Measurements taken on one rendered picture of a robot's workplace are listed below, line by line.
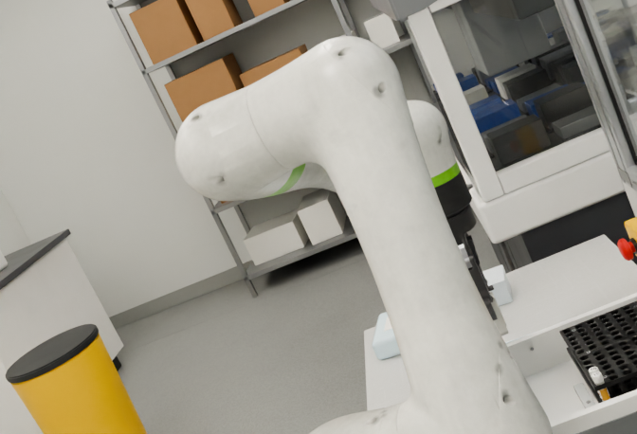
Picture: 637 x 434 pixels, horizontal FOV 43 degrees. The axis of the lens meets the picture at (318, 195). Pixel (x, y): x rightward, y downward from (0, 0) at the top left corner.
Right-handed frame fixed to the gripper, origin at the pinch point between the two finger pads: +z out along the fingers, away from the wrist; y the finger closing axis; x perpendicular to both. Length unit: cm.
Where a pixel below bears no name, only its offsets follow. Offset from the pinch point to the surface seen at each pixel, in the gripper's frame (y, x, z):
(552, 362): 17.6, 6.5, 2.6
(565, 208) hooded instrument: -52, 22, 5
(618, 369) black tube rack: 35.3, 14.1, -3.1
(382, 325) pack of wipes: -28.8, -24.0, 6.6
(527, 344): 17.8, 4.2, -1.6
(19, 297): -245, -235, 10
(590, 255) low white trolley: -35.8, 21.7, 11.0
